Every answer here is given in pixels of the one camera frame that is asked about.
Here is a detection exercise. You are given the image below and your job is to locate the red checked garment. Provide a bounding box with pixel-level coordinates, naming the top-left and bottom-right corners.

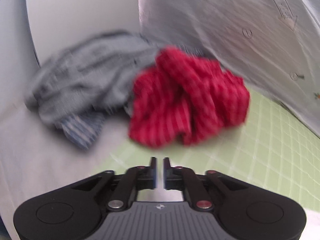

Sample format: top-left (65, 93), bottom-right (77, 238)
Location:
top-left (129, 47), bottom-right (250, 148)

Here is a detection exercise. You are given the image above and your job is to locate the blue plaid garment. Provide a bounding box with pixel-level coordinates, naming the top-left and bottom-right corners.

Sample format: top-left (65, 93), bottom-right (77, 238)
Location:
top-left (56, 111), bottom-right (106, 150)

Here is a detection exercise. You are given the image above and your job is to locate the grey crumpled garment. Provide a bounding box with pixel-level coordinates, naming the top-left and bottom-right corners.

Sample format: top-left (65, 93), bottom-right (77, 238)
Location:
top-left (25, 31), bottom-right (161, 126)

